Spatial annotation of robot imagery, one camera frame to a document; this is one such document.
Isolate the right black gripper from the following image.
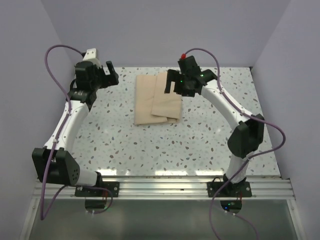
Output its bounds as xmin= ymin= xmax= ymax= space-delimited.
xmin=165 ymin=69 xmax=196 ymax=98

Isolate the beige surgical drape cloth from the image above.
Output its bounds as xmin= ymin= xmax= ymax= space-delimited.
xmin=134 ymin=72 xmax=182 ymax=125

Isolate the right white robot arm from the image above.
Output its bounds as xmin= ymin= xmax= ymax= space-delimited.
xmin=164 ymin=54 xmax=265 ymax=197

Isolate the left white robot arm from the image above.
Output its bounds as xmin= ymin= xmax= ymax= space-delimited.
xmin=31 ymin=48 xmax=119 ymax=197

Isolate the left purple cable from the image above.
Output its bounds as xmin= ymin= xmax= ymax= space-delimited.
xmin=39 ymin=44 xmax=113 ymax=221

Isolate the purple cable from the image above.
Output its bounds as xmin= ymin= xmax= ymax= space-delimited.
xmin=186 ymin=47 xmax=287 ymax=240
xmin=39 ymin=44 xmax=113 ymax=221

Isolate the aluminium extrusion rail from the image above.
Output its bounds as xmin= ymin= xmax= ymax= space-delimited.
xmin=32 ymin=176 xmax=297 ymax=201

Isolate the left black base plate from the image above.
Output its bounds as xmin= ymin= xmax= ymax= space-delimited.
xmin=74 ymin=181 xmax=120 ymax=198

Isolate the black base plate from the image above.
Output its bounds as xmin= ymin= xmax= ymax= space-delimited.
xmin=206 ymin=175 xmax=253 ymax=198
xmin=74 ymin=181 xmax=120 ymax=198

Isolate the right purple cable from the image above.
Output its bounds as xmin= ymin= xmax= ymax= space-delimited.
xmin=186 ymin=47 xmax=287 ymax=240

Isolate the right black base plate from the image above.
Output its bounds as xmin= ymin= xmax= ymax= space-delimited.
xmin=206 ymin=175 xmax=253 ymax=198

